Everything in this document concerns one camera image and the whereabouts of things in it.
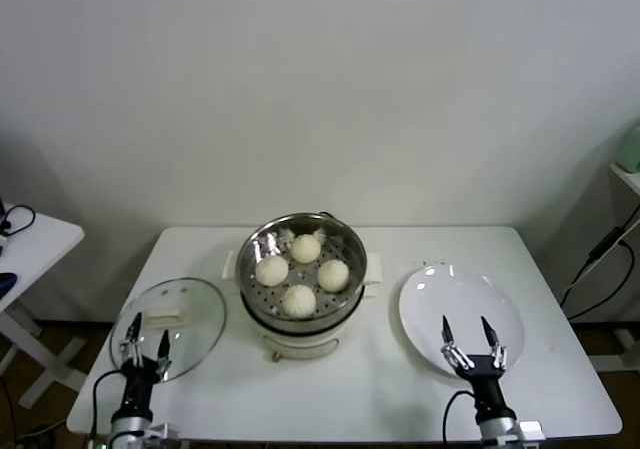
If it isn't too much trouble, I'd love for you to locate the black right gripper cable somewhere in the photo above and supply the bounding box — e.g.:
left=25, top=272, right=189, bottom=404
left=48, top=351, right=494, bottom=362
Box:
left=442, top=390, right=476, bottom=449

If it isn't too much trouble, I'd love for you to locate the white side table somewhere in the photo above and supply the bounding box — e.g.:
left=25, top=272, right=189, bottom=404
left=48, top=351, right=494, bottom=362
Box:
left=0, top=203, right=86, bottom=410

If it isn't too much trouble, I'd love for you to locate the pale green appliance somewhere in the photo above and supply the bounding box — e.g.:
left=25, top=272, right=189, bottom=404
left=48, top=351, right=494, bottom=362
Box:
left=610, top=118, right=640, bottom=174

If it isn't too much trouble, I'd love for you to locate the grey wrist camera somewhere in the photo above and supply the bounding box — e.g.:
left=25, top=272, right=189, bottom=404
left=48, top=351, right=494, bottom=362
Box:
left=517, top=418, right=545, bottom=440
left=142, top=422, right=176, bottom=443

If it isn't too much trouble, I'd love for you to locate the perforated steel steamer basket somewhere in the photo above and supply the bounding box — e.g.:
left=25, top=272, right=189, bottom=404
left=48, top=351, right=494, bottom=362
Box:
left=234, top=211, right=368, bottom=333

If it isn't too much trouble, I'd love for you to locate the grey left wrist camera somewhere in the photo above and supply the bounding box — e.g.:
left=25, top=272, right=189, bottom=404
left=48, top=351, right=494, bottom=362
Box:
left=142, top=422, right=176, bottom=443

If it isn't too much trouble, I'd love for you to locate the black power cable with adapter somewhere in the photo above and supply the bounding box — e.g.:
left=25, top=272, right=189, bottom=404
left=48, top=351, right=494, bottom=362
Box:
left=558, top=213, right=640, bottom=320

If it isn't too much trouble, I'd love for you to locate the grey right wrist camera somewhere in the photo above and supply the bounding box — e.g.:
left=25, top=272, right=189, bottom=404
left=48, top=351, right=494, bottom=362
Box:
left=517, top=418, right=545, bottom=440

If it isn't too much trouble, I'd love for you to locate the glass lid with cream handle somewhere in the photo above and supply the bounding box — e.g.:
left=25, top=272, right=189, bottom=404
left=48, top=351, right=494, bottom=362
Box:
left=108, top=277, right=229, bottom=383

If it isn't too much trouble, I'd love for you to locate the white table base foot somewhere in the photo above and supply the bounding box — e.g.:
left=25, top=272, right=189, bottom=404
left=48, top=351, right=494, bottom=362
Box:
left=589, top=326, right=640, bottom=373

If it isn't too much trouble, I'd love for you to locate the white round plate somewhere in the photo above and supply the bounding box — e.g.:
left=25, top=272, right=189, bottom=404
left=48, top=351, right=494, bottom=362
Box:
left=398, top=263, right=526, bottom=381

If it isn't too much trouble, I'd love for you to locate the white steamed baozi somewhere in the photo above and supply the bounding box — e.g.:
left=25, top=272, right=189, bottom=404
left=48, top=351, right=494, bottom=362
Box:
left=255, top=256, right=290, bottom=288
left=282, top=283, right=317, bottom=319
left=290, top=233, right=322, bottom=265
left=318, top=259, right=350, bottom=293

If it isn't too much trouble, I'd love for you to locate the black looped cable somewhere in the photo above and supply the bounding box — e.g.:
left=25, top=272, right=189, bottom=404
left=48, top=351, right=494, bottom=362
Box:
left=0, top=204, right=37, bottom=233

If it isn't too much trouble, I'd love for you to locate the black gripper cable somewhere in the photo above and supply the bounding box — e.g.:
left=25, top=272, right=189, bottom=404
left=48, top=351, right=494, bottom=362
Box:
left=89, top=368, right=126, bottom=449
left=442, top=390, right=476, bottom=449

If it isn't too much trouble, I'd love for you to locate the cream electric cooking pot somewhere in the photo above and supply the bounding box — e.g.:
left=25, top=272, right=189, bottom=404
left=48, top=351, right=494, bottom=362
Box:
left=221, top=249, right=385, bottom=365

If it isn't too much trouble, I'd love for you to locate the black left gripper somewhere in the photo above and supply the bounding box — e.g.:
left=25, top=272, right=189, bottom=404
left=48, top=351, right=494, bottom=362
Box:
left=117, top=311, right=172, bottom=413

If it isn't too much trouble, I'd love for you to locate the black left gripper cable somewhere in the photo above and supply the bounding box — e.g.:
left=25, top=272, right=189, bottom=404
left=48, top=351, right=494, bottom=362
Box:
left=89, top=368, right=126, bottom=449

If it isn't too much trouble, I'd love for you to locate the white shelf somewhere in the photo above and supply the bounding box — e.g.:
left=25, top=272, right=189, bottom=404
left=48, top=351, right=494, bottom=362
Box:
left=607, top=161, right=640, bottom=230

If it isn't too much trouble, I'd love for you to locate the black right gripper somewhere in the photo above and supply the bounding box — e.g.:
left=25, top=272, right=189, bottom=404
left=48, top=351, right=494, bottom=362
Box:
left=439, top=314, right=516, bottom=418

